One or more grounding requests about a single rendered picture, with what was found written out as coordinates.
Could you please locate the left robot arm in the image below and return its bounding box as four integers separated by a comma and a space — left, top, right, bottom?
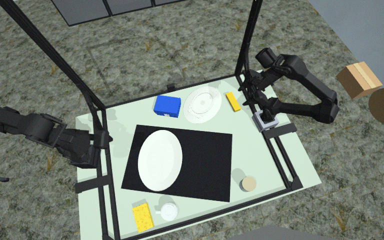
245, 47, 339, 124

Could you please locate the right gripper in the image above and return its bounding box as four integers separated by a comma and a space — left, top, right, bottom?
67, 128, 113, 150

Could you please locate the grey cup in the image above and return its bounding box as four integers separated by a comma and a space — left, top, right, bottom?
155, 202, 178, 221

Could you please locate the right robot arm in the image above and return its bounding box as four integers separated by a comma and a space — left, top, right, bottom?
0, 106, 91, 164

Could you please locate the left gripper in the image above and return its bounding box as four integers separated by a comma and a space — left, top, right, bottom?
238, 71, 274, 106

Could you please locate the black rectangular mat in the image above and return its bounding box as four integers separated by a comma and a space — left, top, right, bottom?
121, 124, 233, 202

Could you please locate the yellow sponge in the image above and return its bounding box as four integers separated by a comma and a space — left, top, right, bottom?
132, 203, 154, 233

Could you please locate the yellow rectangular block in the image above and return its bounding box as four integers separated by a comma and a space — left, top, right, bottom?
225, 92, 241, 113

